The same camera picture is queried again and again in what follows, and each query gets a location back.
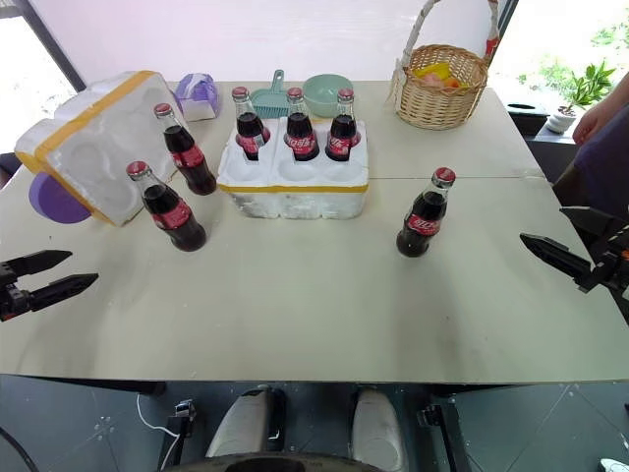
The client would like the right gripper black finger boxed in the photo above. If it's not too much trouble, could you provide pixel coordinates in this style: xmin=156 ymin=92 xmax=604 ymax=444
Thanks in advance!
xmin=519 ymin=233 xmax=600 ymax=295
xmin=559 ymin=206 xmax=616 ymax=238

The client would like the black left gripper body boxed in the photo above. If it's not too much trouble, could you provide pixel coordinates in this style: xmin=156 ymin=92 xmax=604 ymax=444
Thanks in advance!
xmin=0 ymin=262 xmax=32 ymax=324

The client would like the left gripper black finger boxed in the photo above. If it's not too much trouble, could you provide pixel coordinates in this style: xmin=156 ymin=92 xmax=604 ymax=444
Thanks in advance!
xmin=6 ymin=249 xmax=74 ymax=278
xmin=27 ymin=272 xmax=100 ymax=315

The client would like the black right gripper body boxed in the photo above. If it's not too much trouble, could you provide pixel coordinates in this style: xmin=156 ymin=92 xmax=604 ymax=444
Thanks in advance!
xmin=592 ymin=219 xmax=629 ymax=297

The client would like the white foam lid yellow tape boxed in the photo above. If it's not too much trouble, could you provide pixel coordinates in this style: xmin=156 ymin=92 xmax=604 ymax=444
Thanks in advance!
xmin=14 ymin=70 xmax=192 ymax=228

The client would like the glass cola bottle red label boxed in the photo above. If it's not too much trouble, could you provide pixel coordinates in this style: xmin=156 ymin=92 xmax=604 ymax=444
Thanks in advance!
xmin=231 ymin=86 xmax=272 ymax=162
xmin=284 ymin=87 xmax=321 ymax=163
xmin=125 ymin=159 xmax=208 ymax=254
xmin=152 ymin=102 xmax=218 ymax=197
xmin=324 ymin=88 xmax=363 ymax=163
xmin=395 ymin=166 xmax=457 ymax=259

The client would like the white foam bottle tray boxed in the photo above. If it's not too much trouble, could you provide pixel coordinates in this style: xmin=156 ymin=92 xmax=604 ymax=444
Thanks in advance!
xmin=216 ymin=115 xmax=371 ymax=221

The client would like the person's bare hand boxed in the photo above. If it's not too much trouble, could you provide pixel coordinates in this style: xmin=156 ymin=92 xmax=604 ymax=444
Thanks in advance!
xmin=571 ymin=99 xmax=616 ymax=147

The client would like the purple round plastic bowl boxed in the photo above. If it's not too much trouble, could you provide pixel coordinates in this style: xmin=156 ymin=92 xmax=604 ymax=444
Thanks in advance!
xmin=28 ymin=171 xmax=93 ymax=225

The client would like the person's dark purple clothing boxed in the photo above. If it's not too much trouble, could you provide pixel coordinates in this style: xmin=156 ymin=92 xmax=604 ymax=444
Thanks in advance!
xmin=551 ymin=104 xmax=629 ymax=220

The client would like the green plant in white pot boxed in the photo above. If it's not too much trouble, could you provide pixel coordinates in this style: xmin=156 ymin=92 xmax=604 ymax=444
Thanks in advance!
xmin=544 ymin=60 xmax=618 ymax=135

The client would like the yellow toy fruit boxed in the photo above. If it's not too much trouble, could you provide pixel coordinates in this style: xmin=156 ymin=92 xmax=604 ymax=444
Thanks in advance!
xmin=412 ymin=62 xmax=451 ymax=81

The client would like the white rounded robot leg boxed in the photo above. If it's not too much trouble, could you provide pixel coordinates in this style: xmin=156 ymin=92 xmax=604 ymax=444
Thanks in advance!
xmin=350 ymin=384 xmax=408 ymax=472
xmin=204 ymin=384 xmax=287 ymax=459

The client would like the purple white tissue pack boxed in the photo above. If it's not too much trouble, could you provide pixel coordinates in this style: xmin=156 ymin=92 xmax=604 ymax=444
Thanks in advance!
xmin=173 ymin=72 xmax=221 ymax=123

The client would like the teal plastic dustpan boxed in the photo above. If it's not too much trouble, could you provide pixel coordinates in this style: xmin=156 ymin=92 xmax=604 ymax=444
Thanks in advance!
xmin=250 ymin=69 xmax=289 ymax=120

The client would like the dark rounded robot body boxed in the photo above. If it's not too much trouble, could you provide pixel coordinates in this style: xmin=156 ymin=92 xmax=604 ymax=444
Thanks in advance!
xmin=165 ymin=451 xmax=385 ymax=472

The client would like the mint green bowl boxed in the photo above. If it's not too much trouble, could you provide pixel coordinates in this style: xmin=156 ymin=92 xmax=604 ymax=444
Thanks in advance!
xmin=301 ymin=73 xmax=356 ymax=120

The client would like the black cable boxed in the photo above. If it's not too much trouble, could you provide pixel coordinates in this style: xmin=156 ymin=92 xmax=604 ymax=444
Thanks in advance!
xmin=0 ymin=425 xmax=41 ymax=472

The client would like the white cable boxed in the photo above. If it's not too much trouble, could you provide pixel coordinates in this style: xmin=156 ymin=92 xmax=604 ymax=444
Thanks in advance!
xmin=135 ymin=392 xmax=182 ymax=472

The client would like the black table leg bracket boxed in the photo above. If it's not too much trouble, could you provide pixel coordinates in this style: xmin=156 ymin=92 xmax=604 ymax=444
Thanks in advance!
xmin=416 ymin=391 xmax=474 ymax=472
xmin=165 ymin=398 xmax=199 ymax=469

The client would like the wicker basket with handle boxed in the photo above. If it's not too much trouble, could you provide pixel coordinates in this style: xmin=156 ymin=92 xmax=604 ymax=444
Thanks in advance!
xmin=390 ymin=0 xmax=501 ymax=132

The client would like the dark window frame post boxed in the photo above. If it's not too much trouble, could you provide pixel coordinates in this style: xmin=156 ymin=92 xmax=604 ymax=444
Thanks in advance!
xmin=494 ymin=0 xmax=521 ymax=38
xmin=8 ymin=0 xmax=88 ymax=93

